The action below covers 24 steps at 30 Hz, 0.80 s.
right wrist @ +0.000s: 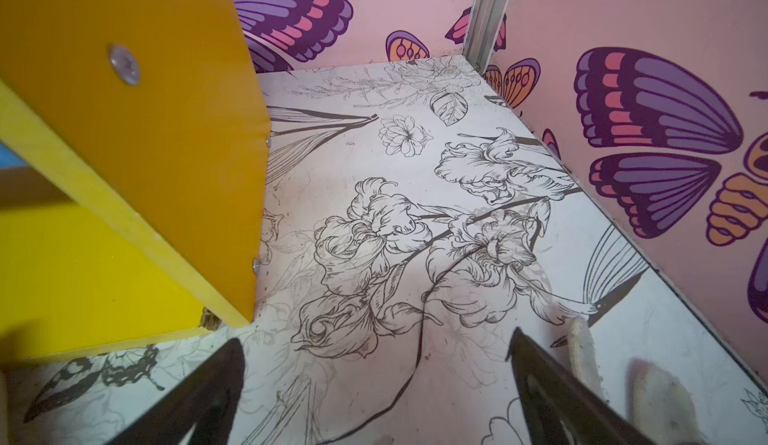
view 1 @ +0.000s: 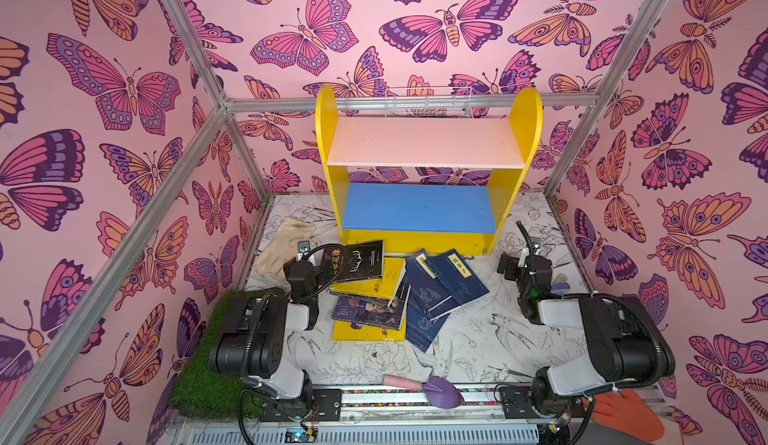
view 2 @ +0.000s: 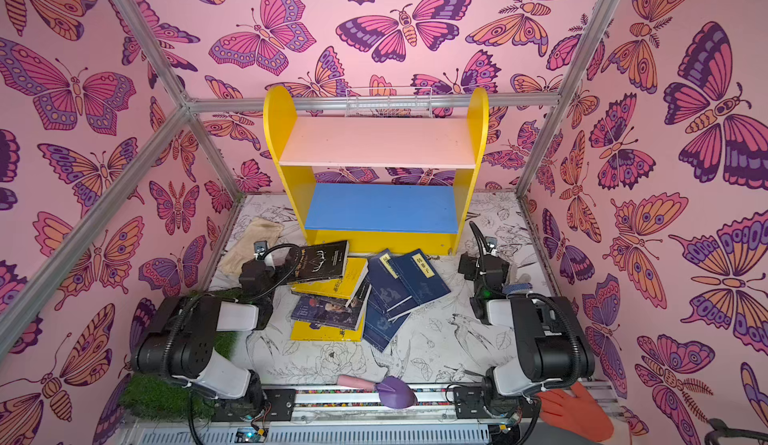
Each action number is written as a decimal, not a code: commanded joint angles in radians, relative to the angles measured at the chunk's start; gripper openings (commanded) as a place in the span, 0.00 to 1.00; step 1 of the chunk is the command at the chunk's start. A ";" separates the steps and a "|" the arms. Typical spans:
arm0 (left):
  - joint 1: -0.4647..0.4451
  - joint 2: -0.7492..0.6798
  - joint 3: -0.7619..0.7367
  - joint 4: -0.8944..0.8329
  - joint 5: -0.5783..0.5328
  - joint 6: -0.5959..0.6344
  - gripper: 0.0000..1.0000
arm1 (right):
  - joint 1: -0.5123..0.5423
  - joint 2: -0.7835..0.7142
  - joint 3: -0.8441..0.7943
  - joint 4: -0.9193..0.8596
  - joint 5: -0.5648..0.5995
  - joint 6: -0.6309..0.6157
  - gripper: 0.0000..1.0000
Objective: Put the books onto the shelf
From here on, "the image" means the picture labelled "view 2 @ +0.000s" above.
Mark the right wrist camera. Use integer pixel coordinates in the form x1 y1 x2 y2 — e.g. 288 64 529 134
484 237 498 254

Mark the green circuit board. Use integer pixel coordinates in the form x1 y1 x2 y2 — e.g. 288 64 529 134
235 427 267 444

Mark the navy blue book middle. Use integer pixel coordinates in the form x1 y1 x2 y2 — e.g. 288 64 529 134
368 249 418 321

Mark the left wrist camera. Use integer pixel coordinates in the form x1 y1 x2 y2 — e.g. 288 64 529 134
253 240 269 260

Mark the navy blue book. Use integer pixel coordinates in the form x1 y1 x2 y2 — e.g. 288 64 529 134
368 249 418 321
391 249 451 306
363 291 409 352

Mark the yellow cartoon book bottom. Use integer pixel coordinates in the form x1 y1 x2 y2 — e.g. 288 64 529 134
290 321 364 342

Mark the white slotted cable duct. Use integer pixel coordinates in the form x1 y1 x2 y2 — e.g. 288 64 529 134
128 423 493 445

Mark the green artificial grass mat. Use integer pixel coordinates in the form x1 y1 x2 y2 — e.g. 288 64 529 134
118 288 243 422

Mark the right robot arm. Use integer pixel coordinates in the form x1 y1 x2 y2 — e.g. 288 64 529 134
458 222 596 417

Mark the dark purple portrait book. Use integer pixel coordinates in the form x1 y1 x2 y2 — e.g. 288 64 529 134
290 280 371 331

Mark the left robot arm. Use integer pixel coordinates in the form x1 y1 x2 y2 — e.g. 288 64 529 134
130 242 301 417

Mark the navy blue book right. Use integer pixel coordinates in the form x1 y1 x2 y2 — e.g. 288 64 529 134
391 249 451 306

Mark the aluminium mounting rail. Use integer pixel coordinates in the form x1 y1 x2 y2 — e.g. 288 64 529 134
212 381 619 425

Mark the orange rubber glove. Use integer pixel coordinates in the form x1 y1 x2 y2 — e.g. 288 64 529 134
538 382 615 443

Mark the yellow pink blue bookshelf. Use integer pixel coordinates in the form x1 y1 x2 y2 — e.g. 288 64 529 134
263 87 490 255

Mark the purple pink trowel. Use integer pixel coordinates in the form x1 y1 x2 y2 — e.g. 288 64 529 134
337 375 418 410

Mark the navy blue book lower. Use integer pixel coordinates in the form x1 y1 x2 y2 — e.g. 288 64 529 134
363 291 409 352

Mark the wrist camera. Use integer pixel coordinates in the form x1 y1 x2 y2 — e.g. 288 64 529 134
484 237 498 254
253 240 269 260

